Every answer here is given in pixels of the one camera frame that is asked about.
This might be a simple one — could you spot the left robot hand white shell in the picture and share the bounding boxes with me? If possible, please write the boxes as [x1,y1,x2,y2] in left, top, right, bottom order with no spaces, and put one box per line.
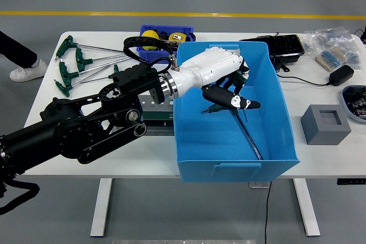
[173,46,262,111]

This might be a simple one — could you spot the small green T-handle hex wrench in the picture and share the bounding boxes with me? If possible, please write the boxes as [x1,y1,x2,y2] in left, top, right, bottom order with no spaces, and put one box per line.
[232,71,250,122]

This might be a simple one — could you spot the large green T-handle hex wrench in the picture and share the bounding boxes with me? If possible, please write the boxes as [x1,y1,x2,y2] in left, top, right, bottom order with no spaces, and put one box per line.
[202,104,264,161]

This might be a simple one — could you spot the grey green wrench stand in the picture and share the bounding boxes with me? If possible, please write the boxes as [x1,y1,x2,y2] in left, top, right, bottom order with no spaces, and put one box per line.
[139,95,175,121]

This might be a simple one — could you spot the dark metal tool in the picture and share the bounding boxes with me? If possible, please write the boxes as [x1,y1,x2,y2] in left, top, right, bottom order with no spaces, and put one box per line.
[162,40,181,53]

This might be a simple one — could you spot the large light blue box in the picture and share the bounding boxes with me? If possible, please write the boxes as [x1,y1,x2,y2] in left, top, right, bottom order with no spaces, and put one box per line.
[173,40,301,183]

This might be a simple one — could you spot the yellow tape measure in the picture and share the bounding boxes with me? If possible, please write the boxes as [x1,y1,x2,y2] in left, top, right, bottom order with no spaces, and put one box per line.
[168,32,187,42]

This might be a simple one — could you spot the small dark blue bin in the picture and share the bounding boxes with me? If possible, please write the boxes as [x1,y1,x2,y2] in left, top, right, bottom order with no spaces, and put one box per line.
[136,24,194,63]

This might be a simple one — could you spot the yellow ball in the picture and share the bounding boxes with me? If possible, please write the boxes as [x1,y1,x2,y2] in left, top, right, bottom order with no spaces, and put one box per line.
[142,29,160,51]

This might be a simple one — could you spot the black plastic tray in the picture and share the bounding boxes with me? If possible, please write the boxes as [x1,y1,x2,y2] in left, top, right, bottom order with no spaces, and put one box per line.
[240,34,305,72]

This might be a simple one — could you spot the small clear parts bag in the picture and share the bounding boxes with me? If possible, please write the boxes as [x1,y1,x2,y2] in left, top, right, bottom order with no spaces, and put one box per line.
[303,41,318,55]

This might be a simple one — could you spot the tan blue resistor strip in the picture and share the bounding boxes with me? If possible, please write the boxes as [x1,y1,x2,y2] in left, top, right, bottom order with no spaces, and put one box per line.
[315,47,348,72]

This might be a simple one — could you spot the grey cube with recess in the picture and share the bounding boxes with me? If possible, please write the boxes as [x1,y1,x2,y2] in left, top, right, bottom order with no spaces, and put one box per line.
[300,103,352,146]

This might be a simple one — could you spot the clear plastic parts bag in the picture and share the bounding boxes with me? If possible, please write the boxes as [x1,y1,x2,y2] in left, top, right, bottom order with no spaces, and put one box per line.
[304,26,355,45]

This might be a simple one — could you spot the black power adapter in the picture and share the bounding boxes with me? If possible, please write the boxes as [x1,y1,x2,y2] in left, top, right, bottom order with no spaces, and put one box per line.
[328,65,355,87]

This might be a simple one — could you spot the clear bag with blue parts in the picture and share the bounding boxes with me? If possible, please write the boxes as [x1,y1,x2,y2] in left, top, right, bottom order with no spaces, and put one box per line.
[341,42,361,65]

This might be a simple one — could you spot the grey blue bowl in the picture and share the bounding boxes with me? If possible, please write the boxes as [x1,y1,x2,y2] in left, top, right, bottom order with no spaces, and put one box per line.
[341,85,366,125]

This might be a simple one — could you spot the black electronics modules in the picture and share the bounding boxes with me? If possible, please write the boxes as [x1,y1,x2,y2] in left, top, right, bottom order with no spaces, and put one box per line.
[344,86,366,119]

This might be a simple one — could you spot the white table leg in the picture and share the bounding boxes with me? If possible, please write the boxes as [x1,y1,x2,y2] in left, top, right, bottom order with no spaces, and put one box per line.
[292,178,321,238]
[90,178,113,238]

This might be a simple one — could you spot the black table control panel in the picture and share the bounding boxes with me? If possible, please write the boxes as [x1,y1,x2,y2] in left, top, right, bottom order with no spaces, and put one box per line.
[336,178,366,186]

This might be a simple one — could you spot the person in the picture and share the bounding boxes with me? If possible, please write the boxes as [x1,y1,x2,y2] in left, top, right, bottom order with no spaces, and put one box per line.
[0,30,49,82]

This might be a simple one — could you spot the black adapter cord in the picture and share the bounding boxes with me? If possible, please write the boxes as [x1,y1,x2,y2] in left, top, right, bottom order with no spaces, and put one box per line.
[276,74,332,87]

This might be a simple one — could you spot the silver under-table bracket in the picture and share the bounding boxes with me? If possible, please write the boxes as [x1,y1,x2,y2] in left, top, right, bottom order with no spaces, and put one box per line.
[248,181,271,189]

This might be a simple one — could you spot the black hanging cable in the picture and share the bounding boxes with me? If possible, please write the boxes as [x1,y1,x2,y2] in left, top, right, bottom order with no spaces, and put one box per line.
[263,180,273,244]

